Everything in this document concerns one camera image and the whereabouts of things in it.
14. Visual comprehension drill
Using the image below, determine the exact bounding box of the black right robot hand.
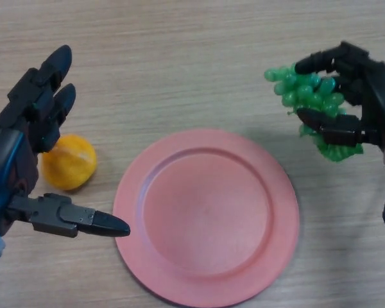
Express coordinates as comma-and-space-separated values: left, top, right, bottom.
293, 40, 385, 151

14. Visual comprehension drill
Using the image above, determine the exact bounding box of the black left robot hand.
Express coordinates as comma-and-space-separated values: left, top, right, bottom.
0, 44, 131, 239

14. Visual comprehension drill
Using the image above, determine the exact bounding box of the green grapes bunch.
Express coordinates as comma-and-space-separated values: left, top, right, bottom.
263, 63, 364, 163

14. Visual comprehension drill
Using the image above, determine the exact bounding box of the pink round plate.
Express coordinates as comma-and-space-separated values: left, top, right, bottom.
112, 128, 301, 308

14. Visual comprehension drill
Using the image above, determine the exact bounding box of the orange yellow pear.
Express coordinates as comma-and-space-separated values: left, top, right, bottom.
42, 133, 98, 191

